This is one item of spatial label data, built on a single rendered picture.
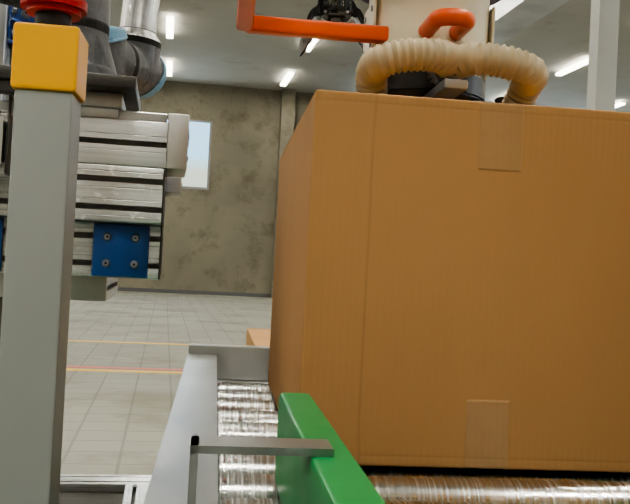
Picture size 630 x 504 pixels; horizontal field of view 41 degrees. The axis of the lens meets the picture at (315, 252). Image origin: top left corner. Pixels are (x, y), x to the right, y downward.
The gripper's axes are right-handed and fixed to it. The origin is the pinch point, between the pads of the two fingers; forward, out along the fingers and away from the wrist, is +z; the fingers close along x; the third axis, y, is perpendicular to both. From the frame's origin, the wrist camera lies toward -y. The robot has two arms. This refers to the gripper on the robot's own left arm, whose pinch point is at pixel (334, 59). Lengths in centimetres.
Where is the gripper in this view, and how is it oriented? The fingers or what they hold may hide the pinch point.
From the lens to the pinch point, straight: 189.9
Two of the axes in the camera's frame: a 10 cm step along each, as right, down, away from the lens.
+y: -0.9, -0.2, -10.0
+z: -0.5, 10.0, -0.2
